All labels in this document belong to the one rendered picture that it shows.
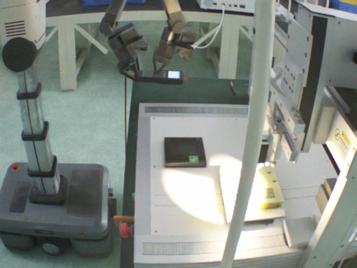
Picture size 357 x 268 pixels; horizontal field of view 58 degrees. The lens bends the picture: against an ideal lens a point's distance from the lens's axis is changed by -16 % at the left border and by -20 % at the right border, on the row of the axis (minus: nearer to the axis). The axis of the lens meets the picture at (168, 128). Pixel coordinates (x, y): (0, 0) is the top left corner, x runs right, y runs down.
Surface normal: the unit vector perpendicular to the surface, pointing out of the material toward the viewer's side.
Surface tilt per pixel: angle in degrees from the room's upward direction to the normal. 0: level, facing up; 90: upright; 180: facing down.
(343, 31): 90
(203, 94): 0
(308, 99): 90
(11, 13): 90
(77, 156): 0
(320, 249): 90
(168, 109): 0
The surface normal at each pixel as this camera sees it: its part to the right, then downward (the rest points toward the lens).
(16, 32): 0.07, 0.69
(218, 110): 0.03, -0.84
